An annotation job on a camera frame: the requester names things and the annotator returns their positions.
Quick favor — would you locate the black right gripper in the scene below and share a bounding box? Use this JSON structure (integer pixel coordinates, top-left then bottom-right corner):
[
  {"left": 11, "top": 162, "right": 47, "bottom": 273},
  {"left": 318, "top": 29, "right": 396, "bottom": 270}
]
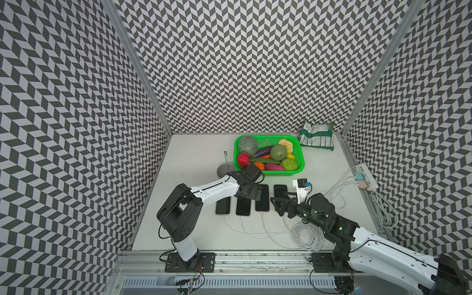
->
[{"left": 270, "top": 192, "right": 327, "bottom": 231}]

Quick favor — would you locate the black phone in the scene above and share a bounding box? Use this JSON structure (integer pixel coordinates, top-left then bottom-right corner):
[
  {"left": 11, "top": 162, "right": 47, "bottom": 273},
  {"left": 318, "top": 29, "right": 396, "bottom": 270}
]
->
[
  {"left": 255, "top": 184, "right": 270, "bottom": 212},
  {"left": 274, "top": 184, "right": 289, "bottom": 199},
  {"left": 236, "top": 199, "right": 251, "bottom": 216},
  {"left": 215, "top": 197, "right": 231, "bottom": 215}
]

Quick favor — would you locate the white charging cable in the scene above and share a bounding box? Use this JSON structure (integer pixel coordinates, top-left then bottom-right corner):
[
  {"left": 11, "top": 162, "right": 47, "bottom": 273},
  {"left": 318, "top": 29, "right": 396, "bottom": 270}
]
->
[{"left": 221, "top": 211, "right": 296, "bottom": 251}]

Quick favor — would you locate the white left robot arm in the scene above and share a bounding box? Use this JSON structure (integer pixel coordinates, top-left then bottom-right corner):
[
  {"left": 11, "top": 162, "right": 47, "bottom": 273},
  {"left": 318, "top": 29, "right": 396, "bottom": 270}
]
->
[{"left": 156, "top": 163, "right": 264, "bottom": 263}]

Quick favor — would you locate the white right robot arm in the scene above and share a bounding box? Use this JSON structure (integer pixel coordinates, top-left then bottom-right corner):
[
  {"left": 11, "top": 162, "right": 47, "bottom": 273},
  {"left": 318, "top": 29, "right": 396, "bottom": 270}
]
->
[{"left": 270, "top": 194, "right": 469, "bottom": 295}]

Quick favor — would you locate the red toy fruit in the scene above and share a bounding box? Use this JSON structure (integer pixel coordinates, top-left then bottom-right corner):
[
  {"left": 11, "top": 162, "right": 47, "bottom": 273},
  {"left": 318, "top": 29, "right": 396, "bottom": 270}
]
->
[{"left": 237, "top": 152, "right": 251, "bottom": 168}]

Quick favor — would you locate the orange toy pumpkin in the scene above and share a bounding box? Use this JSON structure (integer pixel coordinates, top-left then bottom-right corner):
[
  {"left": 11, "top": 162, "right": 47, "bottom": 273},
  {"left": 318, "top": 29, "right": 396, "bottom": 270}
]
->
[{"left": 254, "top": 162, "right": 265, "bottom": 171}]

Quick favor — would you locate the green toy cucumber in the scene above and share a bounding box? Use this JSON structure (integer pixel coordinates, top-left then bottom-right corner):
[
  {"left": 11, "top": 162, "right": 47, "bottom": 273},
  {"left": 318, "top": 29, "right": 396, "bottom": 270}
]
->
[{"left": 250, "top": 158, "right": 281, "bottom": 165}]

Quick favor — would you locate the magenta toy sweet potato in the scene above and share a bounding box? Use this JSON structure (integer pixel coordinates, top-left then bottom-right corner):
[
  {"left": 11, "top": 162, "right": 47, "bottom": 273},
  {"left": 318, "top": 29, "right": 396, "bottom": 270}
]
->
[{"left": 264, "top": 163, "right": 285, "bottom": 171}]

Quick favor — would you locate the purple toy eggplant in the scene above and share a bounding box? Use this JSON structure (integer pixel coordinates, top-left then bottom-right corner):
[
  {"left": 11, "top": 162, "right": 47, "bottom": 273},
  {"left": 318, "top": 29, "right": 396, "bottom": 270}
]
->
[{"left": 253, "top": 146, "right": 273, "bottom": 158}]

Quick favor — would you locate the green netted melon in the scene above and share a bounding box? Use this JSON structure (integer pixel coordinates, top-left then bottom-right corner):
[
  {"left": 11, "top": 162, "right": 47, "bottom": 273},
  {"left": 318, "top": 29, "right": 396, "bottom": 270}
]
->
[{"left": 237, "top": 135, "right": 259, "bottom": 157}]

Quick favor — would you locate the green plastic basket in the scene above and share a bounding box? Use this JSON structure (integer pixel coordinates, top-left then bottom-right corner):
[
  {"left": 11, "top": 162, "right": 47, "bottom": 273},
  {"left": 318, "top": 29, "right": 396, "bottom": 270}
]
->
[{"left": 233, "top": 134, "right": 306, "bottom": 177}]

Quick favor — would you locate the green toy apple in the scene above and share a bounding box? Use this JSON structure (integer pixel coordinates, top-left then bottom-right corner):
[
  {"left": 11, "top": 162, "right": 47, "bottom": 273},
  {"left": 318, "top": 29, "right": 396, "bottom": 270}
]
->
[{"left": 270, "top": 144, "right": 287, "bottom": 161}]

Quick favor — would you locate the light green toy gourd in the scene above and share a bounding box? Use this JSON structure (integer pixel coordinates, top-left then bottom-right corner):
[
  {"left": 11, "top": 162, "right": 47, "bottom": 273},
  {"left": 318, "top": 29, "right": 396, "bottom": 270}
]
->
[{"left": 280, "top": 158, "right": 298, "bottom": 171}]

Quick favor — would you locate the green white snack bag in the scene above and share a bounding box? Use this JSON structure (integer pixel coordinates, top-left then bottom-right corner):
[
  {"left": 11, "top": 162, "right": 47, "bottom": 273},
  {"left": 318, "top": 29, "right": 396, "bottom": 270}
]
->
[{"left": 298, "top": 120, "right": 336, "bottom": 151}]

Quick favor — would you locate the white power strip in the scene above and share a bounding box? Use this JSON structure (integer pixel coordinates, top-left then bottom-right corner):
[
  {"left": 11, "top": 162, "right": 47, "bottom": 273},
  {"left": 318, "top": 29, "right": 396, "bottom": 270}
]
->
[{"left": 358, "top": 163, "right": 379, "bottom": 191}]

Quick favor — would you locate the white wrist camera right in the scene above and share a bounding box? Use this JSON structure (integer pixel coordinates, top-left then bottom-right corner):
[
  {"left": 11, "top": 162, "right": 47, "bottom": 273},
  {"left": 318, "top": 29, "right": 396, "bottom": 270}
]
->
[{"left": 293, "top": 178, "right": 312, "bottom": 205}]

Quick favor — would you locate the coiled white cable bundle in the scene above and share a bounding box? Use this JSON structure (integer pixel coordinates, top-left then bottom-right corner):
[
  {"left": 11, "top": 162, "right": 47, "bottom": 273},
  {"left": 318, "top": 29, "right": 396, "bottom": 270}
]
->
[{"left": 290, "top": 221, "right": 329, "bottom": 252}]

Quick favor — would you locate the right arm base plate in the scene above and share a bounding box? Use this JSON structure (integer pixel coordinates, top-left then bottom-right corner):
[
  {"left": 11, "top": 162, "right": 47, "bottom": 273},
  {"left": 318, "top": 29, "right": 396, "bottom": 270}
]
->
[{"left": 309, "top": 252, "right": 354, "bottom": 274}]

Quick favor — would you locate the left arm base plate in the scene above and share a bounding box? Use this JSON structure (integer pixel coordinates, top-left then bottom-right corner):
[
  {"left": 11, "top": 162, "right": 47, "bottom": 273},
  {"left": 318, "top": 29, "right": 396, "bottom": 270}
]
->
[{"left": 165, "top": 252, "right": 216, "bottom": 273}]

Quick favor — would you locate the aluminium corner post right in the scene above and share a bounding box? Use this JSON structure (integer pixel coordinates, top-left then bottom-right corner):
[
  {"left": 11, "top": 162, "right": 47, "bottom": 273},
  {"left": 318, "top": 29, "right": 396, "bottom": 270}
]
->
[{"left": 340, "top": 0, "right": 426, "bottom": 137}]

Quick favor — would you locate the aluminium corner post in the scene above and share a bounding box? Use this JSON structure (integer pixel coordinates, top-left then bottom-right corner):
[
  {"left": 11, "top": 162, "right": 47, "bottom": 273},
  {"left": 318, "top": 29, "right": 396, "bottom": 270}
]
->
[
  {"left": 340, "top": 0, "right": 426, "bottom": 137},
  {"left": 101, "top": 0, "right": 173, "bottom": 136}
]

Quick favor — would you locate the aluminium front rail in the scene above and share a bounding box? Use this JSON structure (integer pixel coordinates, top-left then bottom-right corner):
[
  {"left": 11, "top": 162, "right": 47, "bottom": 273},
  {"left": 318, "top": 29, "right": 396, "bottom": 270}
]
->
[{"left": 110, "top": 250, "right": 313, "bottom": 277}]

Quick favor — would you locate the aluminium corner post left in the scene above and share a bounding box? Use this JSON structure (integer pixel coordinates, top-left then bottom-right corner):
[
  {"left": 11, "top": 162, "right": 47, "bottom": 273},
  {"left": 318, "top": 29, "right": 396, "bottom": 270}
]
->
[{"left": 101, "top": 0, "right": 173, "bottom": 136}]

